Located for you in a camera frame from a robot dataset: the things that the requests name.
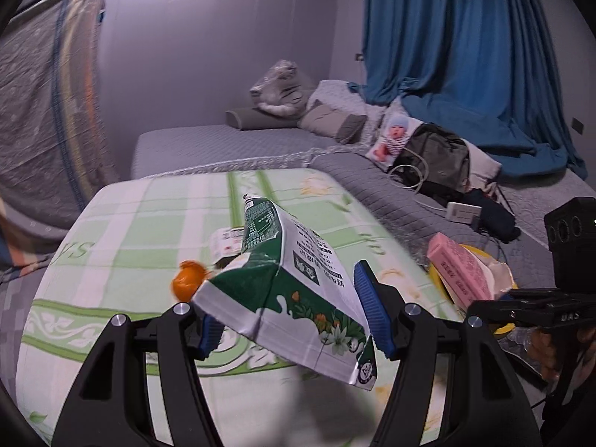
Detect long grey pillow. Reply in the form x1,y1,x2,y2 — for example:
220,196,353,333
226,106,303,131

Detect flower print milk carton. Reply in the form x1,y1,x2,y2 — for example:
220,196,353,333
192,194,379,391

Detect light grey cushion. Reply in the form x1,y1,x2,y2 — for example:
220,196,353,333
466,142,504,187

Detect plastic wrapped plush tiger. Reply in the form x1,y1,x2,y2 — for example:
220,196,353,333
249,60,317,116

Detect orange fruit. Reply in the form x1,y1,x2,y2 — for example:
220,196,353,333
171,261,208,302

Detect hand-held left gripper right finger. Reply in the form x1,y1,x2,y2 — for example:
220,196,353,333
353,260,543,447

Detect striped hanging sheet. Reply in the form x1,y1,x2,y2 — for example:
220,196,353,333
0,0,119,285

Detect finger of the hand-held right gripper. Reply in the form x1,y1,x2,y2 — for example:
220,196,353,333
507,289,560,303
467,300,557,335

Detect dark grey backpack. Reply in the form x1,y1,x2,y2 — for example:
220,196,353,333
396,123,471,194

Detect square grey pillow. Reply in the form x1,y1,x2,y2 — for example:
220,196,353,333
298,101,368,145

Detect white power adapter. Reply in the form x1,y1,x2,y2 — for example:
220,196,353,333
446,202,482,230

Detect grey bed mattress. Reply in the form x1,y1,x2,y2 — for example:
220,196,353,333
130,123,596,289

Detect small white box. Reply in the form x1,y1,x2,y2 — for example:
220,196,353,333
209,226,245,261

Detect blue curtain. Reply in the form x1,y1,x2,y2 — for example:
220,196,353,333
347,0,590,180

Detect green printed blanket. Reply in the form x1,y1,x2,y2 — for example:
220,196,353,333
16,168,448,447

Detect light quilted blanket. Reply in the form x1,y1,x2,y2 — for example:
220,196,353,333
307,79,396,150

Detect white cable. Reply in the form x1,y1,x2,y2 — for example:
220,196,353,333
389,146,448,210

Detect dark clothes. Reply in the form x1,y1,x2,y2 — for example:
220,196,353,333
466,186,522,243

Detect pink box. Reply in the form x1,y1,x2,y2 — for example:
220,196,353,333
426,233,497,310

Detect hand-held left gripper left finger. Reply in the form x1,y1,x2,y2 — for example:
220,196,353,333
51,300,224,447

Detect yellow trash bin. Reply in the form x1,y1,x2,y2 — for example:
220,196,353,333
428,242,519,337

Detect person's right hand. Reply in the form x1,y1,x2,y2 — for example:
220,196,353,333
528,328,568,380

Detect baby print pillow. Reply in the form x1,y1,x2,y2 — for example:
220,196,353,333
365,111,424,173

